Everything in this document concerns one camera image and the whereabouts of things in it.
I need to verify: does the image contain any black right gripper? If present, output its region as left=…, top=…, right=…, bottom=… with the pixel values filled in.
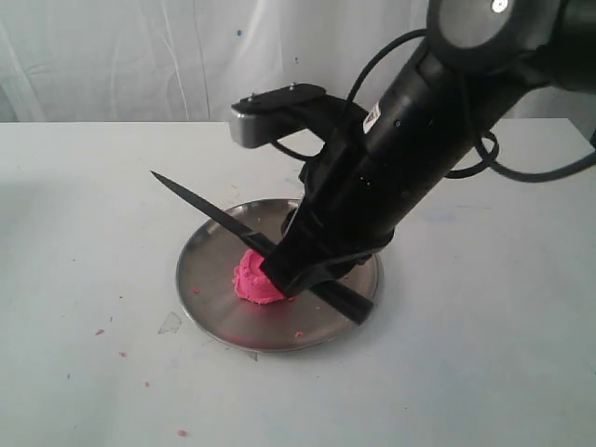
left=262, top=105, right=393, bottom=297

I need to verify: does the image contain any black knife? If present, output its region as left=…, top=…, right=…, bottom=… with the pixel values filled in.
left=151, top=170, right=373, bottom=325

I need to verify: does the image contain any pink clay lump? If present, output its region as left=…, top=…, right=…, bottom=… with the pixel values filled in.
left=232, top=249, right=295, bottom=305

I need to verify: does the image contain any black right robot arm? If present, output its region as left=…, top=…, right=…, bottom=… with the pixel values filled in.
left=262, top=1, right=595, bottom=297

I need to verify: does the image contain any round steel plate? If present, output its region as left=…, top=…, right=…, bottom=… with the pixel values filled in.
left=176, top=198, right=383, bottom=353

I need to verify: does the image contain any white backdrop curtain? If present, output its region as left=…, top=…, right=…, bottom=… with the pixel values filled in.
left=0, top=0, right=596, bottom=124

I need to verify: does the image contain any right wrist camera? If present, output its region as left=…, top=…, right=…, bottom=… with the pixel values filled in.
left=228, top=83, right=345, bottom=149

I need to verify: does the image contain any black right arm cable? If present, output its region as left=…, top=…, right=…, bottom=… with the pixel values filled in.
left=269, top=28, right=596, bottom=183

